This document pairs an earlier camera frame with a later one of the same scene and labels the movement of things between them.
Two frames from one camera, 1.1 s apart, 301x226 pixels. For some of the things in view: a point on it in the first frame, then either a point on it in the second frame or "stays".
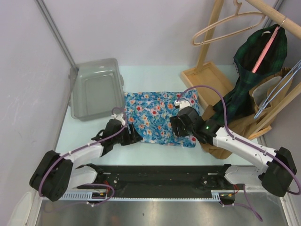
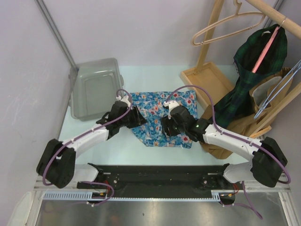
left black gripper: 133,137 → 138,118
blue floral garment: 150,112 stays
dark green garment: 238,99 stays
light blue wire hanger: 292,74 stays
